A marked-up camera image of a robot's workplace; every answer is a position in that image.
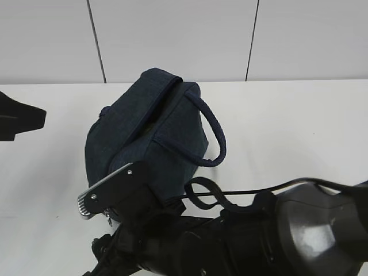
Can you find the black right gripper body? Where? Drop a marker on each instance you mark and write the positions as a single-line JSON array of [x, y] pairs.
[[126, 252]]

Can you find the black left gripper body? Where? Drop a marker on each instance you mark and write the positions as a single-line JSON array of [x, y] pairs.
[[17, 117]]

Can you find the dark blue fabric lunch bag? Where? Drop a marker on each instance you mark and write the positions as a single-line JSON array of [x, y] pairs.
[[163, 121]]

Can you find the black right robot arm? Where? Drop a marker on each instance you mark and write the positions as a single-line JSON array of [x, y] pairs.
[[315, 228]]

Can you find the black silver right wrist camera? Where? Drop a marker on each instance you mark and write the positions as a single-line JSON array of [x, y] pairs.
[[125, 192]]

